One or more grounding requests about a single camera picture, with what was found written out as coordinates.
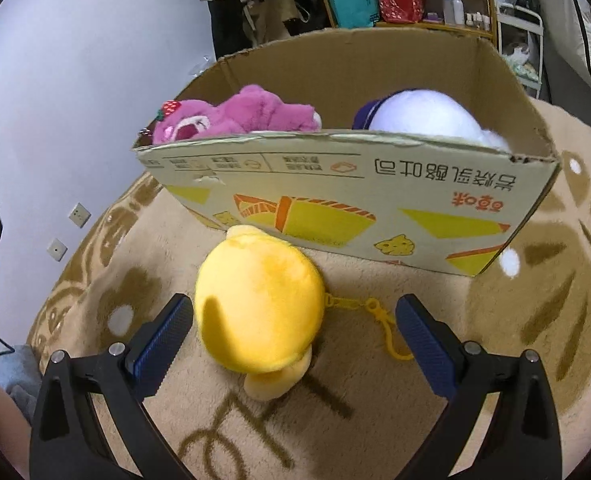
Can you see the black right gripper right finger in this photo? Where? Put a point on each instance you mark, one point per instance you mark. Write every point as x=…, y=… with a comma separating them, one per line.
x=523, y=439

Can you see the pink bear plush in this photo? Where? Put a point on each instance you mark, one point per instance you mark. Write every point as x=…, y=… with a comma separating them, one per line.
x=252, y=109

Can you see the upper white wall socket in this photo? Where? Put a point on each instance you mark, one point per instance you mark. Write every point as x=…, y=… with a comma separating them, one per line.
x=79, y=215

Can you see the white wire cart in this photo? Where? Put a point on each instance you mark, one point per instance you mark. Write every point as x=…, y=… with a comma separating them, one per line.
x=520, y=34

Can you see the purple hat plush doll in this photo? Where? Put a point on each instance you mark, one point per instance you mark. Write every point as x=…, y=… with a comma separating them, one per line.
x=428, y=113

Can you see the yellow plush toy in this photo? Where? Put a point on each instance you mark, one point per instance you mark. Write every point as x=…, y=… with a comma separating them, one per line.
x=259, y=305

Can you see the lower white wall socket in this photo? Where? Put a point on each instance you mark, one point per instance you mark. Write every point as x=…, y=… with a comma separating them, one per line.
x=57, y=249

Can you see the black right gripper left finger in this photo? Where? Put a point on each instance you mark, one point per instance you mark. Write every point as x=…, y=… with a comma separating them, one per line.
x=67, y=440

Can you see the white wall socket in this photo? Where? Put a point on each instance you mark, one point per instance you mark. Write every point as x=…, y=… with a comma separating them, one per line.
x=57, y=249
x=79, y=215

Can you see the open cardboard box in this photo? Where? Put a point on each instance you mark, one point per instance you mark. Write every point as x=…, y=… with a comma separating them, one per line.
x=389, y=197

